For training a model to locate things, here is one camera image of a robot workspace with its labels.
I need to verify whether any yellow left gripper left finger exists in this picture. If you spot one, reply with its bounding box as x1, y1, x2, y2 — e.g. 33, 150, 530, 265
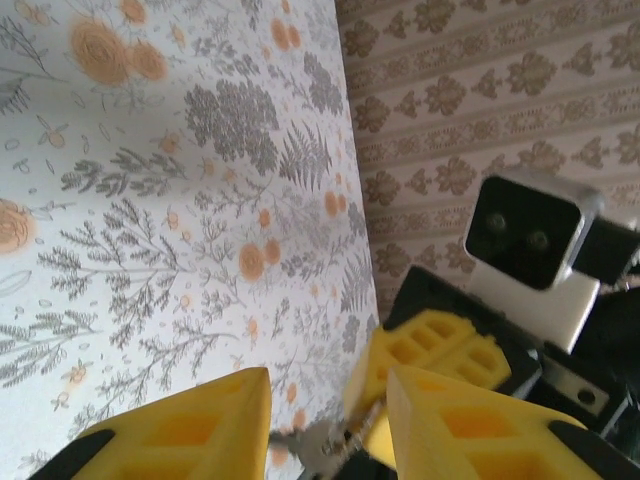
34, 367, 274, 480

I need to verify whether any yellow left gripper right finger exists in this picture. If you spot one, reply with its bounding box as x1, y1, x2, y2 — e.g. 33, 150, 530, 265
387, 364, 640, 480

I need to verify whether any floral printed tablecloth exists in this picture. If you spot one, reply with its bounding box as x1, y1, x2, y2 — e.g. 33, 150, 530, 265
0, 0, 384, 480

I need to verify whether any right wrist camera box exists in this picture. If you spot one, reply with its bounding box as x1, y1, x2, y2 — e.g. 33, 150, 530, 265
463, 167, 607, 354

